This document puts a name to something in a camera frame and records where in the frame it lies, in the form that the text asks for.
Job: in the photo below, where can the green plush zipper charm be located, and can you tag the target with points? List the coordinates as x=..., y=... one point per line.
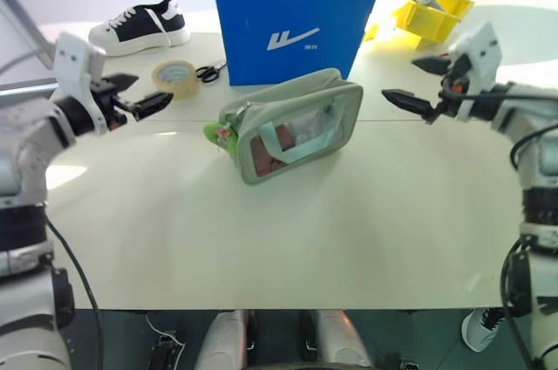
x=215, y=132

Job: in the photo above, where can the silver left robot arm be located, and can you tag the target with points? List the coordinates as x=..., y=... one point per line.
x=26, y=134

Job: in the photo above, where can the black and white sneaker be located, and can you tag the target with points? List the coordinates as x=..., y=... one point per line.
x=131, y=29

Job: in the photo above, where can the white sneaker on floor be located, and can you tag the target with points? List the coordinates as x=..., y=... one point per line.
x=477, y=330

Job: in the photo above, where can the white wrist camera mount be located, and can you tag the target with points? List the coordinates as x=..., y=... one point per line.
x=479, y=47
x=74, y=60

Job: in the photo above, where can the black scissors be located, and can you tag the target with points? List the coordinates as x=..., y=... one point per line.
x=215, y=68

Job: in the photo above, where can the silver rounded robot leg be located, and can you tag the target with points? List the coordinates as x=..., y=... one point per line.
x=340, y=339
x=222, y=339

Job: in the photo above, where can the beige packing tape roll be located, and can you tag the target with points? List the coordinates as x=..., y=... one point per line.
x=187, y=88

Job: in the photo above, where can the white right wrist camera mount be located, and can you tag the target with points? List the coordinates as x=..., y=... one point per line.
x=479, y=47

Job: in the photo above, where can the small yellow plastic piece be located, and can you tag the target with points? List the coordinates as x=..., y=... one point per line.
x=371, y=33

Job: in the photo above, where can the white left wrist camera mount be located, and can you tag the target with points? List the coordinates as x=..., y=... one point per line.
x=74, y=60

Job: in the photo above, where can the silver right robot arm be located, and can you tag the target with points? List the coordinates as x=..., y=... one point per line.
x=540, y=104

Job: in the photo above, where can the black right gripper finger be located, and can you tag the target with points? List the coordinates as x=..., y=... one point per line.
x=431, y=66
x=407, y=101

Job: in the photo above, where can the blue cardboard shoe box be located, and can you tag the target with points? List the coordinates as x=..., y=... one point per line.
x=283, y=3

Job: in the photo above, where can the pale green clear pouch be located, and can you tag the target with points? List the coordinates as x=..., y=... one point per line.
x=305, y=95

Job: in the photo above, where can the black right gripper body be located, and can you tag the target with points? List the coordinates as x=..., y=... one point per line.
x=453, y=82

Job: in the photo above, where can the grey metal frame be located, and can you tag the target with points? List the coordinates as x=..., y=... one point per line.
x=26, y=16

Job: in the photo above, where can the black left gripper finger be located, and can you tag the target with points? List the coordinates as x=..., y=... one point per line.
x=124, y=82
x=152, y=104

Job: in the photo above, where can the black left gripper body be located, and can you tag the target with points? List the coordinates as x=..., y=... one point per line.
x=109, y=101

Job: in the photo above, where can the yellow plastic bin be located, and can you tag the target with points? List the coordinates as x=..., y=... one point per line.
x=427, y=21

